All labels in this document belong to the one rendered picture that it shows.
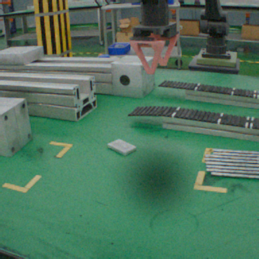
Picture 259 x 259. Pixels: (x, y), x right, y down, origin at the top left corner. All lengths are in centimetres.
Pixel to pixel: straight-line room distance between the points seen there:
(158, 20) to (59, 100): 30
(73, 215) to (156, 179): 16
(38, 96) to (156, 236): 51
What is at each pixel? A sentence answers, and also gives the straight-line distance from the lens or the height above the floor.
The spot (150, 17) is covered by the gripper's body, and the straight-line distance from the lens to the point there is 66.
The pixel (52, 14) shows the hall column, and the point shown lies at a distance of 403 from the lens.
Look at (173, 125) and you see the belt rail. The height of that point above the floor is 79.
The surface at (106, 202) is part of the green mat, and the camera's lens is 51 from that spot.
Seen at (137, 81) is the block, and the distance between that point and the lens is 89.
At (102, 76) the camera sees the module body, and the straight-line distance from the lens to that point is 93.
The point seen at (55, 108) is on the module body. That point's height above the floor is 81.
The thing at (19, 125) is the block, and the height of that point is 83.
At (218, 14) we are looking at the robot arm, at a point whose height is 98.
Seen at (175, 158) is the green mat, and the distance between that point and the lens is 61.
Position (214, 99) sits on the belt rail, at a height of 79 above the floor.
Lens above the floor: 109
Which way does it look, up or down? 25 degrees down
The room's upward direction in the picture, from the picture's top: 3 degrees counter-clockwise
